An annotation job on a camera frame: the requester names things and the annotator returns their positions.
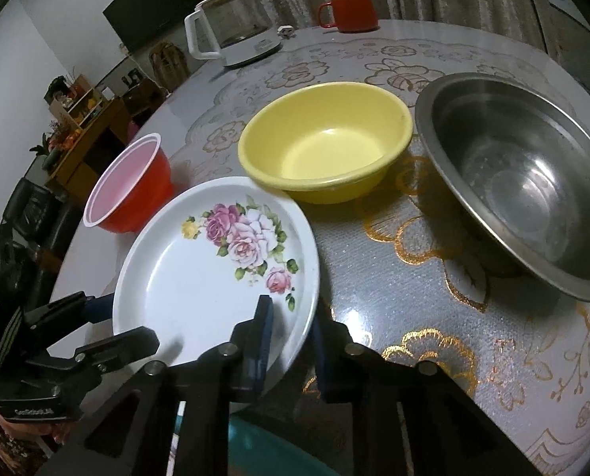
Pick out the yellow bowl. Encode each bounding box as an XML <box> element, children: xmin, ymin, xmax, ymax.
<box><xmin>238</xmin><ymin>82</ymin><xmax>415</xmax><ymax>205</ymax></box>

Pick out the gold floral lace tablecloth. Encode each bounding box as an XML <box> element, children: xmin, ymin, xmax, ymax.
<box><xmin>52</xmin><ymin>20</ymin><xmax>590</xmax><ymax>476</ymax></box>

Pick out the red mug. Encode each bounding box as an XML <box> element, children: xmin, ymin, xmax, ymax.
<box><xmin>318</xmin><ymin>0</ymin><xmax>379</xmax><ymax>33</ymax></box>

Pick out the black leather sofa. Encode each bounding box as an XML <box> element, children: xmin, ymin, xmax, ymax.
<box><xmin>0</xmin><ymin>178</ymin><xmax>82</xmax><ymax>269</ymax></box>

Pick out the teal stool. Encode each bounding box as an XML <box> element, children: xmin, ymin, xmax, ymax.
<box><xmin>176</xmin><ymin>416</ymin><xmax>335</xmax><ymax>476</ymax></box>

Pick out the white glass electric kettle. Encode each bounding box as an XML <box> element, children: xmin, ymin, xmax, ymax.
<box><xmin>184</xmin><ymin>0</ymin><xmax>283</xmax><ymax>68</ymax></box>

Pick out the red plastic bowl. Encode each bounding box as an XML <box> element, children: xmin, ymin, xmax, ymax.
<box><xmin>83</xmin><ymin>133</ymin><xmax>174</xmax><ymax>233</ymax></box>

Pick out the stainless steel bowl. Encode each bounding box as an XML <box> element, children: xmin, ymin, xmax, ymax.
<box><xmin>415</xmin><ymin>72</ymin><xmax>590</xmax><ymax>303</ymax></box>

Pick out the wooden shelf unit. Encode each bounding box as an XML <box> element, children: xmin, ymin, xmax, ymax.
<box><xmin>44</xmin><ymin>74</ymin><xmax>137</xmax><ymax>204</ymax></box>

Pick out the white floral plate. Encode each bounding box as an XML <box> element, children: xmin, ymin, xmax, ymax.
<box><xmin>113</xmin><ymin>177</ymin><xmax>322</xmax><ymax>397</ymax></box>

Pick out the black television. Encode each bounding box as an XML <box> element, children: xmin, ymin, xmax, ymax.
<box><xmin>103</xmin><ymin>0</ymin><xmax>216</xmax><ymax>53</ymax></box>

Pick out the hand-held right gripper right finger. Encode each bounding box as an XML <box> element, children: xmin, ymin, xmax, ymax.
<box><xmin>312</xmin><ymin>303</ymin><xmax>538</xmax><ymax>476</ymax></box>

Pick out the flower arrangement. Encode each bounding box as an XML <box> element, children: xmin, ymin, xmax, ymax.
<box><xmin>30</xmin><ymin>119</ymin><xmax>75</xmax><ymax>169</ymax></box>

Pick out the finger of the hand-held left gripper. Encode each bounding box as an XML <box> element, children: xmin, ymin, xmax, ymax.
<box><xmin>22</xmin><ymin>292</ymin><xmax>115</xmax><ymax>346</ymax></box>
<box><xmin>74</xmin><ymin>326</ymin><xmax>160</xmax><ymax>374</ymax></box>

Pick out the wicker chair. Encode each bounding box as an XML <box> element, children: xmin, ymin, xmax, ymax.
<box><xmin>149</xmin><ymin>42</ymin><xmax>192</xmax><ymax>91</ymax></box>

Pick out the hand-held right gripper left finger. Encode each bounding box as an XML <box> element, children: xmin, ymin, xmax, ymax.
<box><xmin>37</xmin><ymin>295</ymin><xmax>275</xmax><ymax>476</ymax></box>

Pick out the person's left hand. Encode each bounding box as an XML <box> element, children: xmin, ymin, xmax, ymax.
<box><xmin>0</xmin><ymin>419</ymin><xmax>74</xmax><ymax>446</ymax></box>

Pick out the striped wrist strap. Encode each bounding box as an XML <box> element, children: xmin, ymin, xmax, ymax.
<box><xmin>0</xmin><ymin>307</ymin><xmax>25</xmax><ymax>378</ymax></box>

